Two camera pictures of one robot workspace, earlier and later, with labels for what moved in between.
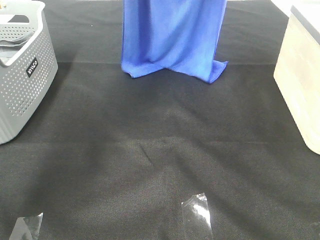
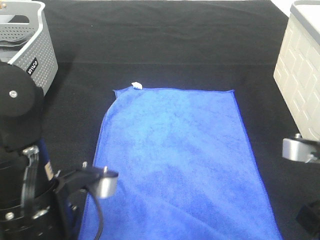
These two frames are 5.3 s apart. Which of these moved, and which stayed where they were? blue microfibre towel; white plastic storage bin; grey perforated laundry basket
Moved: blue microfibre towel
Stayed: white plastic storage bin; grey perforated laundry basket
